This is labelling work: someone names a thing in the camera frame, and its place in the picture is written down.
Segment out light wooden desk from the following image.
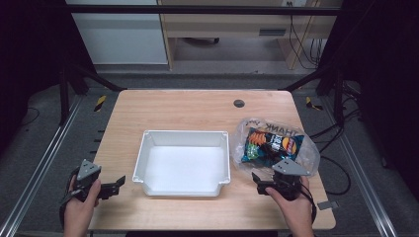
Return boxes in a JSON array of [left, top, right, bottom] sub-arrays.
[[157, 0, 344, 71]]

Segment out yellow black tape strip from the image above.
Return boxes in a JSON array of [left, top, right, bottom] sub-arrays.
[[93, 95, 108, 114], [304, 96, 324, 112]]

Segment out black floor cables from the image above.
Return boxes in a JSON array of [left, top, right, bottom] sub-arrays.
[[308, 107, 364, 197]]

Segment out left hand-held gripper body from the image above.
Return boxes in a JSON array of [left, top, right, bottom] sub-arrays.
[[70, 158, 104, 202]]

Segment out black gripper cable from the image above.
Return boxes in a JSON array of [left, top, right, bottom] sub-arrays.
[[298, 182, 318, 225]]

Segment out aluminium rail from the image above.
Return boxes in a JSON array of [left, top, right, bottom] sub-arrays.
[[0, 94, 84, 237], [320, 96, 400, 237]]

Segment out person's left hand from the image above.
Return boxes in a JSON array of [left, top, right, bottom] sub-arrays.
[[63, 179, 103, 229]]

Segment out black curtain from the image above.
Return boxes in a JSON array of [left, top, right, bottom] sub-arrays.
[[0, 0, 97, 156], [317, 0, 419, 192]]

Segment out black metal stand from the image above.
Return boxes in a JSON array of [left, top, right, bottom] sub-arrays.
[[282, 60, 348, 127], [58, 60, 128, 126]]

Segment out white plastic bin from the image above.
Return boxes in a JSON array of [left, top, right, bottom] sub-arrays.
[[131, 129, 231, 198]]

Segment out thin black floor cable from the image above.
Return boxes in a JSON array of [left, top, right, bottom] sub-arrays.
[[20, 106, 42, 128]]

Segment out clear plastic bag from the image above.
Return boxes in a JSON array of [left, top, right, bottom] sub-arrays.
[[229, 117, 321, 179]]

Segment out white cabinet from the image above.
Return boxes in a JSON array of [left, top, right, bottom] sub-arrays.
[[64, 0, 169, 66]]

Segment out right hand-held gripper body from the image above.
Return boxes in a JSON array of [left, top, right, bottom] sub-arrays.
[[271, 158, 312, 201]]

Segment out person's right hand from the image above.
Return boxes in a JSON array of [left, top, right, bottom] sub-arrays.
[[265, 176, 314, 229]]

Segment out black gripper strap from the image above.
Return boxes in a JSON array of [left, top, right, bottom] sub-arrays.
[[58, 167, 81, 229]]

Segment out black hanging cables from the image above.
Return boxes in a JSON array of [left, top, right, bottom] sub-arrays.
[[288, 14, 326, 71]]

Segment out grey tag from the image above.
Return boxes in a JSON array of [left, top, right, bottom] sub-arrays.
[[317, 200, 340, 211]]

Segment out black crossbar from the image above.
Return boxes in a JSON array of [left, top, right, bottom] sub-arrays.
[[64, 4, 344, 17]]

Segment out dark chip packet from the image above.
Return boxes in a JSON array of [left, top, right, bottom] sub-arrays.
[[240, 126, 305, 168]]

